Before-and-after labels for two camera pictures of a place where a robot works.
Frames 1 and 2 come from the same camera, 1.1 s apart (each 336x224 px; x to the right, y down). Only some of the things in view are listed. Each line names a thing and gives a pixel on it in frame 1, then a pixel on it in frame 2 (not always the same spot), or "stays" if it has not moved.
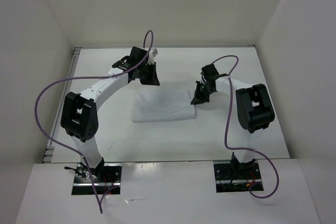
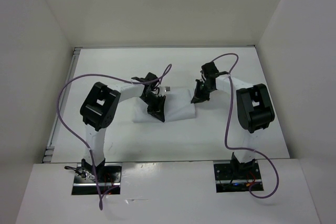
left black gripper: [153, 80] to [159, 115]
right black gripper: [198, 98] stays
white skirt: [155, 105] stays
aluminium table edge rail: [51, 149] stays
